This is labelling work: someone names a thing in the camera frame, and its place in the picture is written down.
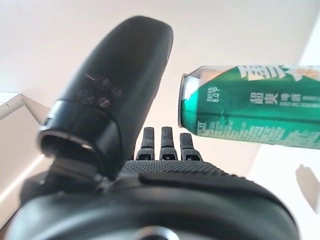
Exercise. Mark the tall dark green beer can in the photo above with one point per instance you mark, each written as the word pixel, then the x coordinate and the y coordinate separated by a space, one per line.
pixel 250 112

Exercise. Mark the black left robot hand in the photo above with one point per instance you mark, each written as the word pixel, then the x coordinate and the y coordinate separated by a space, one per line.
pixel 112 75

